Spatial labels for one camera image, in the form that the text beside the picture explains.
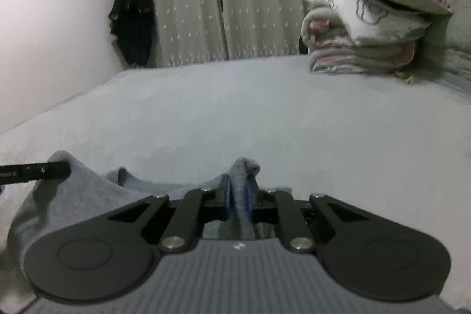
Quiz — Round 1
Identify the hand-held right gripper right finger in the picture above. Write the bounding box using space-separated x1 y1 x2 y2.
246 175 372 253

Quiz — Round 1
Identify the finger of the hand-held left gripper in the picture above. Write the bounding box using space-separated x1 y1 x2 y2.
20 162 71 184

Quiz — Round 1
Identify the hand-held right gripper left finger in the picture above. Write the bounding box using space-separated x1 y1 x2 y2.
108 174 233 254

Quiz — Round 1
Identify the grey knit sweater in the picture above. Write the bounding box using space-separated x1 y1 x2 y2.
7 150 291 285

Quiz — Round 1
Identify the dark hanging garment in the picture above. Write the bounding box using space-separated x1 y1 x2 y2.
108 0 155 67

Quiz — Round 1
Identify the folded pink white quilt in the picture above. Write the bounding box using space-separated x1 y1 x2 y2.
301 0 420 75

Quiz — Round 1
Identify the white printed pillow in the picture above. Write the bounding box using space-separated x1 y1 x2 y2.
331 0 431 44

